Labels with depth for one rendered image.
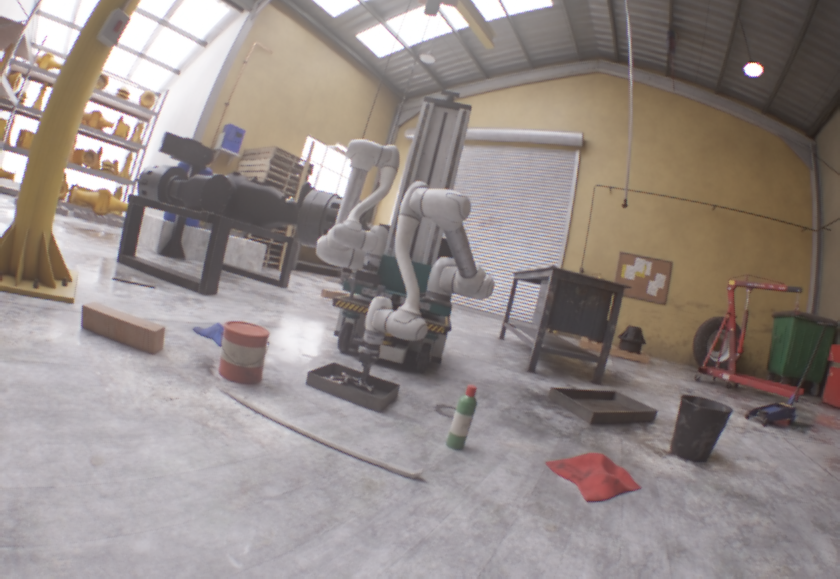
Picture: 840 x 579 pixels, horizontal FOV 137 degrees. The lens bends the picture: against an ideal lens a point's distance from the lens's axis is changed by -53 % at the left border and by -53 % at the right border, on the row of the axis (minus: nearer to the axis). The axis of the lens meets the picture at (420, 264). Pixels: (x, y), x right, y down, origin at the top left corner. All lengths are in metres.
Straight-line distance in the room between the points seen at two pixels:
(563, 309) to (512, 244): 5.26
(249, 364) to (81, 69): 1.83
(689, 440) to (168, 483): 1.90
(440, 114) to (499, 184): 6.21
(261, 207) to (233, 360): 2.37
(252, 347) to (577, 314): 2.45
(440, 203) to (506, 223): 6.80
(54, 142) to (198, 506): 1.90
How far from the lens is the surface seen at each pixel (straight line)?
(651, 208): 8.09
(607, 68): 9.71
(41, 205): 2.23
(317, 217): 3.15
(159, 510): 0.80
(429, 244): 2.22
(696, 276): 7.98
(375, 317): 1.52
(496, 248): 8.20
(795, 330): 7.44
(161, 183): 4.53
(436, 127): 2.49
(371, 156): 2.04
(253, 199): 3.61
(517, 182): 8.49
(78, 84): 2.28
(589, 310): 3.05
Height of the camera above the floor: 0.56
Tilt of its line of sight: 2 degrees up
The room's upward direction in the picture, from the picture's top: 14 degrees clockwise
